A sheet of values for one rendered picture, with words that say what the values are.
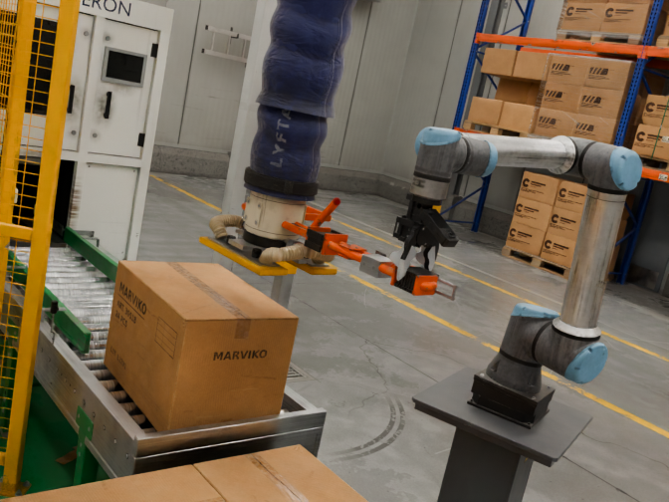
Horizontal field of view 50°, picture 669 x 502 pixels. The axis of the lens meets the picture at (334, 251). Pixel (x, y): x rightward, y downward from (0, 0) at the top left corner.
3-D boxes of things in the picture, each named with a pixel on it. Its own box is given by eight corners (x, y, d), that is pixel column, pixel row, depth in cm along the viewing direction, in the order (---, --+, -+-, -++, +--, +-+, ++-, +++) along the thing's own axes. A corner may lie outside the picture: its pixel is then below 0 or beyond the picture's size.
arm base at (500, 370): (492, 364, 261) (500, 339, 259) (544, 383, 254) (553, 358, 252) (480, 376, 243) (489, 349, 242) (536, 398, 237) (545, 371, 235)
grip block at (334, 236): (301, 246, 203) (305, 225, 202) (328, 246, 210) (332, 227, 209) (320, 254, 197) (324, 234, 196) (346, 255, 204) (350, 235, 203)
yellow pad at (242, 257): (198, 242, 226) (200, 226, 225) (225, 242, 233) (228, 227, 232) (259, 276, 202) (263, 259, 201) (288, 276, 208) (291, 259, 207)
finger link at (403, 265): (385, 275, 180) (402, 242, 180) (401, 282, 175) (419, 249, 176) (377, 270, 178) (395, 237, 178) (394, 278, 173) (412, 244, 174)
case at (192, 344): (103, 364, 267) (117, 259, 259) (201, 358, 291) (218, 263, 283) (165, 442, 220) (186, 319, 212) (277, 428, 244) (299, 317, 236)
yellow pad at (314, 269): (248, 243, 239) (251, 228, 238) (272, 243, 245) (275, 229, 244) (312, 275, 214) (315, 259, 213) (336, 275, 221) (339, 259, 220)
